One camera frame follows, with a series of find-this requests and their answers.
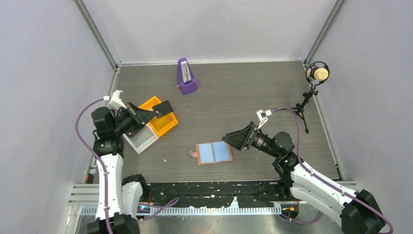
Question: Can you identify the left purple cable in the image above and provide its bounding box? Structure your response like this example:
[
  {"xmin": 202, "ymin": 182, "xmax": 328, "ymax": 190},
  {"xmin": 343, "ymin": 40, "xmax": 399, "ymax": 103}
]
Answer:
[{"xmin": 75, "ymin": 97, "xmax": 180, "ymax": 234}]

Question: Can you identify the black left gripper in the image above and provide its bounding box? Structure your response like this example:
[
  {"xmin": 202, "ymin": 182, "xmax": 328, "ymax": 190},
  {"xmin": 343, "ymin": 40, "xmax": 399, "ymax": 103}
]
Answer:
[{"xmin": 113, "ymin": 102, "xmax": 157, "ymax": 135}]

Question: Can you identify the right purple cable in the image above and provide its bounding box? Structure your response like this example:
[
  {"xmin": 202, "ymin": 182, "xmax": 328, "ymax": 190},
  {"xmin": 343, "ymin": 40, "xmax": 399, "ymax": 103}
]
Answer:
[{"xmin": 269, "ymin": 107, "xmax": 394, "ymax": 234}]

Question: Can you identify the yellow plastic bin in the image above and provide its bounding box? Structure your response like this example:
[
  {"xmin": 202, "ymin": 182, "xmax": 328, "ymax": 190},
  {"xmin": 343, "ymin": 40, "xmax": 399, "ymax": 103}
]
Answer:
[{"xmin": 139, "ymin": 96, "xmax": 178, "ymax": 137}]

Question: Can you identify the orange leather card holder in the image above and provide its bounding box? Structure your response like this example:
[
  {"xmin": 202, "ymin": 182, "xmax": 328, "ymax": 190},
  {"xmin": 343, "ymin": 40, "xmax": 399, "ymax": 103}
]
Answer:
[{"xmin": 189, "ymin": 141, "xmax": 233, "ymax": 165}]

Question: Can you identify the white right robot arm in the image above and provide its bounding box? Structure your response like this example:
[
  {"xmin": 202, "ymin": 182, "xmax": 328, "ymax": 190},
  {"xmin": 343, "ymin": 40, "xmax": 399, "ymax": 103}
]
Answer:
[{"xmin": 222, "ymin": 122, "xmax": 386, "ymax": 234}]

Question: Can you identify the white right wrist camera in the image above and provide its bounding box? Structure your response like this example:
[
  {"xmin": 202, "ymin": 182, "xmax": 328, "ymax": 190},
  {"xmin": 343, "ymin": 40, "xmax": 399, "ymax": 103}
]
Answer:
[{"xmin": 256, "ymin": 110, "xmax": 272, "ymax": 129}]

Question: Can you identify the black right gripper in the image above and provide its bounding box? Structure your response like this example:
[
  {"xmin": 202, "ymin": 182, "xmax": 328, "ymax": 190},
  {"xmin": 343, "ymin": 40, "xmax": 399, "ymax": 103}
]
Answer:
[{"xmin": 222, "ymin": 122, "xmax": 281, "ymax": 158}]

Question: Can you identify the black microphone tripod stand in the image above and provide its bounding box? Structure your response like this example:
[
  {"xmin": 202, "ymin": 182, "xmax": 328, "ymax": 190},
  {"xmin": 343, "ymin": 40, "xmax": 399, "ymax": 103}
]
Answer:
[{"xmin": 291, "ymin": 84, "xmax": 318, "ymax": 134}]

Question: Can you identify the white plastic bin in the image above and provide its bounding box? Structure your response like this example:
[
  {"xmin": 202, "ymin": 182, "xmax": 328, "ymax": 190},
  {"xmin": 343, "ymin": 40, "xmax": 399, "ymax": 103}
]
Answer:
[{"xmin": 123, "ymin": 124, "xmax": 159, "ymax": 154}]

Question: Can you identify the beige foam microphone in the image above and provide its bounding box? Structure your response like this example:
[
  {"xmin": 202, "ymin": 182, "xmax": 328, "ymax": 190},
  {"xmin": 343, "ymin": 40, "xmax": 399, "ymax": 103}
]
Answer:
[{"xmin": 305, "ymin": 61, "xmax": 330, "ymax": 84}]

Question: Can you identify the purple cable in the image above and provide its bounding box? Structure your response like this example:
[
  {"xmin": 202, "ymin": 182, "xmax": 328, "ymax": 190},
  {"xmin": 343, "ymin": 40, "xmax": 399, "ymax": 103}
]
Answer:
[
  {"xmin": 75, "ymin": 97, "xmax": 180, "ymax": 234},
  {"xmin": 269, "ymin": 107, "xmax": 394, "ymax": 234}
]

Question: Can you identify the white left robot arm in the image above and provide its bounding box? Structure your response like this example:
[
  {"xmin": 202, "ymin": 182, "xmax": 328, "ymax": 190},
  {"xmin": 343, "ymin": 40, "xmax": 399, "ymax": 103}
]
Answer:
[{"xmin": 87, "ymin": 102, "xmax": 164, "ymax": 234}]

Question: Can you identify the purple metronome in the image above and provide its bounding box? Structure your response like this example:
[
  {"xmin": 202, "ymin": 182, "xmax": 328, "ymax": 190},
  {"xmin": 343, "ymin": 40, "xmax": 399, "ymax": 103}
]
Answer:
[{"xmin": 176, "ymin": 58, "xmax": 198, "ymax": 95}]

